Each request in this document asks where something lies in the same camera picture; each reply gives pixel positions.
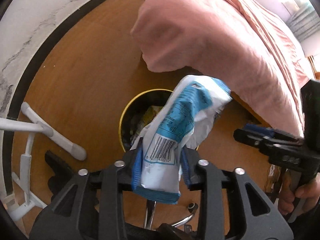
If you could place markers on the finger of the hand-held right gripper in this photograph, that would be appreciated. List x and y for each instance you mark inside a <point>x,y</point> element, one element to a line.
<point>260,129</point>
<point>250,138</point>

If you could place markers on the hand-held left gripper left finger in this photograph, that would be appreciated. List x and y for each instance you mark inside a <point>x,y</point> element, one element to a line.
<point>137,165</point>

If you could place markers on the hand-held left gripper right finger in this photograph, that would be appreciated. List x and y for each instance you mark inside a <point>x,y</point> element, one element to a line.
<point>187,170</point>

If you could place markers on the blue and white wrapper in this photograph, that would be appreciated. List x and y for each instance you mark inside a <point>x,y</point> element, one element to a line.
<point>170,130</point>

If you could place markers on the yellow rimmed trash bin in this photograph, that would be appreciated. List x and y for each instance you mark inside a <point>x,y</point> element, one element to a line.
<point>132,120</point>

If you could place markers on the person's right forearm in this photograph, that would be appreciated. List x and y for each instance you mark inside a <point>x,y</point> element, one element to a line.
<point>310,220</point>

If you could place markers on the person's right hand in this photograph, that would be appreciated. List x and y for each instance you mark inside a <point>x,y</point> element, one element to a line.
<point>307,191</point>

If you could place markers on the yellow green wrapper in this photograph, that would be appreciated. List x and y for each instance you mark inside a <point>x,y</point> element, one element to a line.
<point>151,116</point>

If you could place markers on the chrome office chair base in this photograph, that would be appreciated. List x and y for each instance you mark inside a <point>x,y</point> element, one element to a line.
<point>150,215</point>

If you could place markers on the black plastic object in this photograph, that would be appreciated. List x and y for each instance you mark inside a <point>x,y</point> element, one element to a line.
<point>58,165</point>

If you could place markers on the white metal rack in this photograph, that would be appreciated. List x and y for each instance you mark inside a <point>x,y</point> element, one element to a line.
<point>50,132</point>

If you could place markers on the grey curtain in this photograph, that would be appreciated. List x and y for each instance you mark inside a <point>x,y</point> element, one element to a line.
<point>300,22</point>

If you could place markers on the pink blanket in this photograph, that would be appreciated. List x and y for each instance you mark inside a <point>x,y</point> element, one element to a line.
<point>212,30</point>

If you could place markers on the wooden bed frame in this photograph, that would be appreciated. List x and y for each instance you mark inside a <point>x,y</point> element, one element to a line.
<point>247,107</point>

